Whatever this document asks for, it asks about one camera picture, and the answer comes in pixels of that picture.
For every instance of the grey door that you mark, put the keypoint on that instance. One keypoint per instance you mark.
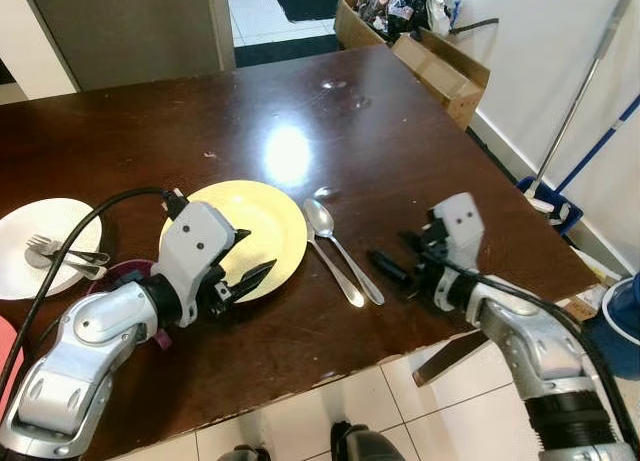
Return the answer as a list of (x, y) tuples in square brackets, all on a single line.
[(130, 31)]

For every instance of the crumpled rubbish bags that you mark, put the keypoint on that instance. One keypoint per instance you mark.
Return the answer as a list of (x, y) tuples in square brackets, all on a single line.
[(400, 6)]

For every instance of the brown cardboard box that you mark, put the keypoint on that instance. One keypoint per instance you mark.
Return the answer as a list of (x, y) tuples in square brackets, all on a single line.
[(440, 76)]

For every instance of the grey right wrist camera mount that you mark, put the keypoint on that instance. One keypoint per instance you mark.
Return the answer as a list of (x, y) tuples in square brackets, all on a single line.
[(460, 226)]

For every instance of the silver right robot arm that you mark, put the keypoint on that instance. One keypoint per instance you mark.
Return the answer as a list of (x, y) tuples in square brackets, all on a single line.
[(545, 366)]

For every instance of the black robot foot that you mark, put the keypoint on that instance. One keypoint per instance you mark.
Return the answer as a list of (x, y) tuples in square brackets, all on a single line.
[(240, 454), (365, 443)]

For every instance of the white plate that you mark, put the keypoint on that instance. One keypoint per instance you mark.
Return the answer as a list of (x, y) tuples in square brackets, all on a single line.
[(30, 226)]

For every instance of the wooden table leg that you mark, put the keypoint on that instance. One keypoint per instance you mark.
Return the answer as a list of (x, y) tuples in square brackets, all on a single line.
[(450, 359)]

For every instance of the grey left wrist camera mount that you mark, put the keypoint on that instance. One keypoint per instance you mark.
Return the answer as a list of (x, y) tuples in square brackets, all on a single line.
[(192, 243)]

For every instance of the yellow plate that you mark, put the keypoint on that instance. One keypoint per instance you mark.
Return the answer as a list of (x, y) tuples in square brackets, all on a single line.
[(262, 226)]

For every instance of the blue dustpan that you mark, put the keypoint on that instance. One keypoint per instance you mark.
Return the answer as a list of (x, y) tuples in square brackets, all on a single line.
[(560, 216)]

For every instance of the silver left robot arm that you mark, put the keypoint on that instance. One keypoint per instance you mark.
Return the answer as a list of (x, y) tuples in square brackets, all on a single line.
[(85, 356)]

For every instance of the silver fork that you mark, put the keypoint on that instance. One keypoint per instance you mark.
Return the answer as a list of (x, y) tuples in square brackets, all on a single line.
[(60, 256)]

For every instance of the pink object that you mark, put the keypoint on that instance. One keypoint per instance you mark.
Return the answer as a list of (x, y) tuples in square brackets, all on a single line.
[(8, 361)]

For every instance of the silver spoon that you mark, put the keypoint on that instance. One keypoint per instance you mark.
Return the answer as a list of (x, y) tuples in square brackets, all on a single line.
[(320, 219)]

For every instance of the slim silver cutlery piece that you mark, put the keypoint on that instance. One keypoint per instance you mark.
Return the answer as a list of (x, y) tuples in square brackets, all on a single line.
[(338, 273)]

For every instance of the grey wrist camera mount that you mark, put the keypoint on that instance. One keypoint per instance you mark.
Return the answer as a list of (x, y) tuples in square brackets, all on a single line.
[(460, 226), (192, 243)]

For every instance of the blue bucket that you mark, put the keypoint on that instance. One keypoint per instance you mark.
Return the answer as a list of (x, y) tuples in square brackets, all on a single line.
[(620, 331)]

